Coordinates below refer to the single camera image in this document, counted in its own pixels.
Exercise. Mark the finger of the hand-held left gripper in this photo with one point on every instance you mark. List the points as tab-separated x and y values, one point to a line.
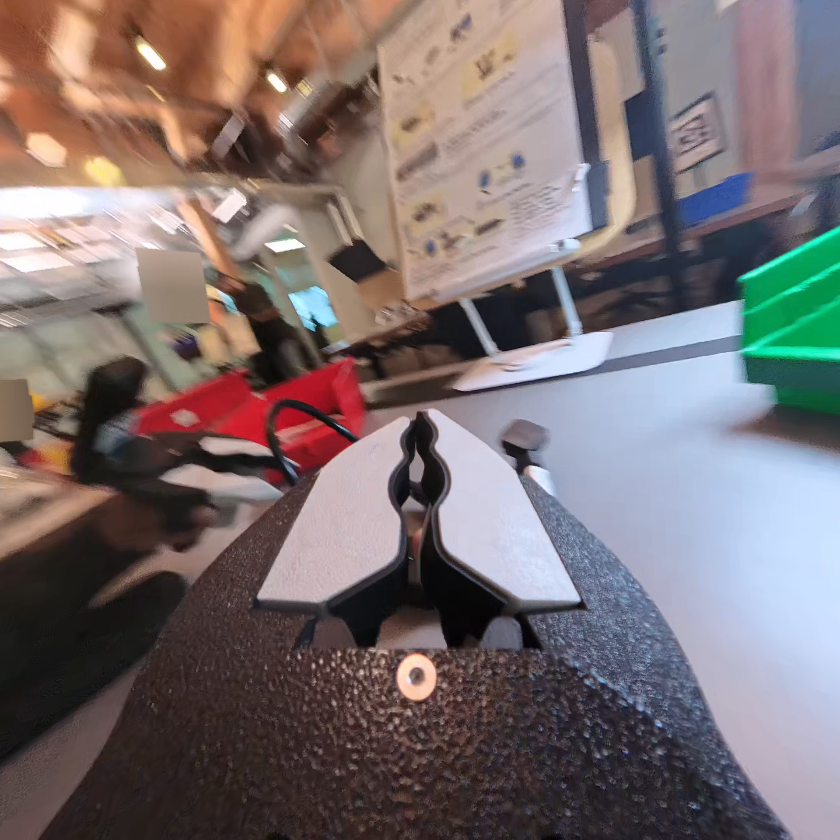
229	449
239	492

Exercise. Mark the curved wooden chair back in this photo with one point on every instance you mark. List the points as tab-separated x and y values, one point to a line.
620	197

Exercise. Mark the bright computer screen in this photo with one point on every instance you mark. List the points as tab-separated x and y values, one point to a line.
313	308

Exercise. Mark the long wooden bench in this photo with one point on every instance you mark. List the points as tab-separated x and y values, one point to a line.
722	226

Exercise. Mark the ceiling light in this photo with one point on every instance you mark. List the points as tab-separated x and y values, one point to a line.
277	81
151	54

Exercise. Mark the white printed poster board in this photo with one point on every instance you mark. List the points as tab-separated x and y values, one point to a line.
479	144

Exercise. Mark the black metal pole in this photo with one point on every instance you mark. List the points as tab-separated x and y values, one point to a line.
659	157

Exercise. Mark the green plastic bin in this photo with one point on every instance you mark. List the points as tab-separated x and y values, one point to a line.
797	308

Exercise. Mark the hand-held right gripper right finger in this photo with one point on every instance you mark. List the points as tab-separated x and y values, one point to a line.
499	525

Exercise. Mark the red plastic bin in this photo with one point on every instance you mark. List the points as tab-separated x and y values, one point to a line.
308	407

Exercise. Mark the framed black white sign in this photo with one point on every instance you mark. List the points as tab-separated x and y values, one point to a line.
695	134

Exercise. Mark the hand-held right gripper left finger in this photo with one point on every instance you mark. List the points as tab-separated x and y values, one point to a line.
341	525

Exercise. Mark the dark grey plug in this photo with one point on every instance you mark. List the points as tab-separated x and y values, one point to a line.
525	435

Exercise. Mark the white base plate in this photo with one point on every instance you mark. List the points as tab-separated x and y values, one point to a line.
544	358

